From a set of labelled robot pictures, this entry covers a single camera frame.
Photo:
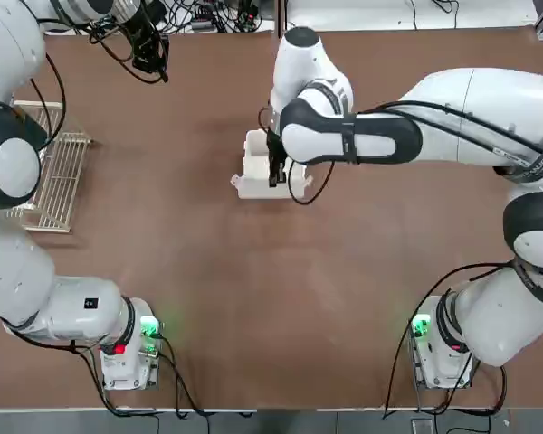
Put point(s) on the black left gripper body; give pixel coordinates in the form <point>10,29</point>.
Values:
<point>149,40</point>

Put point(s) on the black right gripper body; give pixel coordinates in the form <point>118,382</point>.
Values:
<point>273,142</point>

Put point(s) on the white preservation box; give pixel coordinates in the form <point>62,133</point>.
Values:
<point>258,190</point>

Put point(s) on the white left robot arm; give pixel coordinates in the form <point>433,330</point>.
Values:
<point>13,271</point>

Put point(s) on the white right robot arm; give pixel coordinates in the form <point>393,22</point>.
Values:
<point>479,117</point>

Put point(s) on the grey floor socket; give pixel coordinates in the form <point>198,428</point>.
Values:
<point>421,426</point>

